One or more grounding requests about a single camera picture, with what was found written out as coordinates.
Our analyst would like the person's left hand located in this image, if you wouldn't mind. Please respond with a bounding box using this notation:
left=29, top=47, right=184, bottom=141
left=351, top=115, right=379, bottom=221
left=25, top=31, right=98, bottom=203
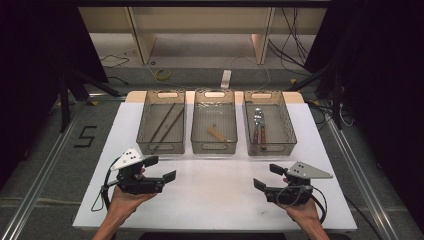
left=108, top=168, right=158, bottom=218

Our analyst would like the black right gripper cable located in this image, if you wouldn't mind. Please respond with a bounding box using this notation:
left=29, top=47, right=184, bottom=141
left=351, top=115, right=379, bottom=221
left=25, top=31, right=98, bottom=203
left=309, top=186, right=329, bottom=225

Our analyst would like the dark brown chopstick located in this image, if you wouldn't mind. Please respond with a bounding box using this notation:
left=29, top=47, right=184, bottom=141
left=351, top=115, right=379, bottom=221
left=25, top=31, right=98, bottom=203
left=148, top=102, right=176, bottom=144
left=153, top=108, right=185, bottom=146

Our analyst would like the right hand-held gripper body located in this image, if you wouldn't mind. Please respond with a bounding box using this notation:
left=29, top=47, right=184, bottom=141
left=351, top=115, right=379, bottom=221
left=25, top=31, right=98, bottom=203
left=264, top=161, right=334, bottom=207

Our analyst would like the white floor cable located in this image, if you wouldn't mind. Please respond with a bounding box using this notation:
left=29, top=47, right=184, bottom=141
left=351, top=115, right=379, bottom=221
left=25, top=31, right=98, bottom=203
left=229, top=54, right=272, bottom=91

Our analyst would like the bundle of black cables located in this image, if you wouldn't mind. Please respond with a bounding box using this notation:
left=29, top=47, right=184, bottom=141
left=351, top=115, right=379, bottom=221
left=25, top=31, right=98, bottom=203
left=267, top=6, right=313, bottom=76

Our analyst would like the light wooden shelf unit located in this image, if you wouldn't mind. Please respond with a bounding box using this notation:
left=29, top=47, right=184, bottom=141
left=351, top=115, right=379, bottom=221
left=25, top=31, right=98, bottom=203
left=77, top=6, right=328, bottom=66

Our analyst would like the white table mat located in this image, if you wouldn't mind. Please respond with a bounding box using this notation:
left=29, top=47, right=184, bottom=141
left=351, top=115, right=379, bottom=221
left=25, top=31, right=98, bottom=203
left=72, top=101, right=358, bottom=232

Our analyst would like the white power strip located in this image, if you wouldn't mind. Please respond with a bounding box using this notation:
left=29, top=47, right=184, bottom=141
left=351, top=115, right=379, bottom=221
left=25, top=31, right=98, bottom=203
left=220, top=69, right=233, bottom=90

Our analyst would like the aluminium floor rail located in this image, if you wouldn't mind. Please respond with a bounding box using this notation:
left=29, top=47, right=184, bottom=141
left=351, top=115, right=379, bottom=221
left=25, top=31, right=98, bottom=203
left=323, top=114, right=399, bottom=240
left=0, top=99, right=86, bottom=240

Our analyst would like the person's right hand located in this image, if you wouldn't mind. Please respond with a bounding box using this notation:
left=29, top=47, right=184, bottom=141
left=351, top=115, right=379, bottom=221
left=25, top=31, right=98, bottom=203
left=278, top=178, right=322, bottom=228

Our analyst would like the clear grey bin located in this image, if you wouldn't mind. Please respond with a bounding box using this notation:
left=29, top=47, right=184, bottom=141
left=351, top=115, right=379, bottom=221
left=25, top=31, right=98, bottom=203
left=242, top=89, right=298, bottom=157
left=135, top=89, right=187, bottom=156
left=190, top=87, right=239, bottom=155

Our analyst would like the yellow tape roll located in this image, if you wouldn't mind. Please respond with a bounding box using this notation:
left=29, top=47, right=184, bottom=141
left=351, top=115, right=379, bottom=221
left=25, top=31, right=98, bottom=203
left=154, top=67, right=173, bottom=82

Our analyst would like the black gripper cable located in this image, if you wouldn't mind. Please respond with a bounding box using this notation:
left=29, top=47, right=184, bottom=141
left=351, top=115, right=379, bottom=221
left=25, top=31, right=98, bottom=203
left=90, top=158, right=122, bottom=213
left=309, top=186, right=329, bottom=225

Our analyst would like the thin black floor cable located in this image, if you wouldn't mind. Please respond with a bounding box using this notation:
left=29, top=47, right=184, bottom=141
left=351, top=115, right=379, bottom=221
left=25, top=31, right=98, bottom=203
left=98, top=53, right=131, bottom=70

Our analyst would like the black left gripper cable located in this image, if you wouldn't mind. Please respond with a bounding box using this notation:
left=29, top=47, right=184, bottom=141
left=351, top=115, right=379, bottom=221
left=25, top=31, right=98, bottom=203
left=90, top=158, right=122, bottom=213

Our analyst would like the grey gripper cable loop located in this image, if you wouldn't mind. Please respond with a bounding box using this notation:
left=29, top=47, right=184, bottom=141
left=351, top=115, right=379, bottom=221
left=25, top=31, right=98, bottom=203
left=275, top=185, right=313, bottom=208

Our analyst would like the wooden-handled steel knife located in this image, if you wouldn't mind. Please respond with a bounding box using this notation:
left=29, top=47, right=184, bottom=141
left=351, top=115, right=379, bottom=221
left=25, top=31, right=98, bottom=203
left=258, top=109, right=268, bottom=146

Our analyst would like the black metal stand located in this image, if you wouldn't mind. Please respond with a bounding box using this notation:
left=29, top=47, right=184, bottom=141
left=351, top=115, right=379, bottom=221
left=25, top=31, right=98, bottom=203
left=285, top=61, right=345, bottom=131
left=57, top=64, right=124, bottom=134

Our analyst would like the wooden utensil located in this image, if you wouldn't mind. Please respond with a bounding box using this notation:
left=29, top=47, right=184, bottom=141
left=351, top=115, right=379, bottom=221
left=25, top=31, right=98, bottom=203
left=206, top=125, right=233, bottom=144

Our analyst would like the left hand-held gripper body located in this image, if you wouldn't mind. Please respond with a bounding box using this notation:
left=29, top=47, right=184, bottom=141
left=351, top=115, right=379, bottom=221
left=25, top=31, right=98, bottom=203
left=109, top=148, right=167, bottom=196

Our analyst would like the wooden-handled steel fork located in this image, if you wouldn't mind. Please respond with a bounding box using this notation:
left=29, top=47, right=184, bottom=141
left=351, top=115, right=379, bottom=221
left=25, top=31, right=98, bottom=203
left=252, top=107, right=263, bottom=146

